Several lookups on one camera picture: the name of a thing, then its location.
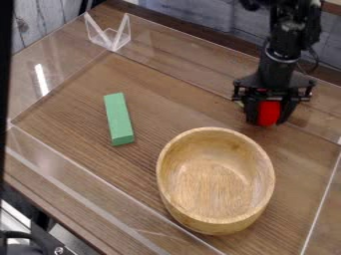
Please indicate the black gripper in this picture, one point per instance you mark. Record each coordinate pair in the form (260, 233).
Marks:
(273, 83)

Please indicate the red plush strawberry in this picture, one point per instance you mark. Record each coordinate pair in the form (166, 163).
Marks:
(269, 110)

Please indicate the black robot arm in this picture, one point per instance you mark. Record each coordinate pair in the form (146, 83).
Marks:
(295, 27)

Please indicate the wooden bowl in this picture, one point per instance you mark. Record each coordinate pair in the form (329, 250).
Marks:
(216, 180)

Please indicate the green rectangular block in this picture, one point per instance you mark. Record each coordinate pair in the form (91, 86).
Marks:
(119, 120)

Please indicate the clear acrylic tray walls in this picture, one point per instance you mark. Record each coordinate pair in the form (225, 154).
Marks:
(99, 188)

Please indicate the clear acrylic corner bracket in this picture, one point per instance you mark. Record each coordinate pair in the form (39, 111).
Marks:
(109, 38)

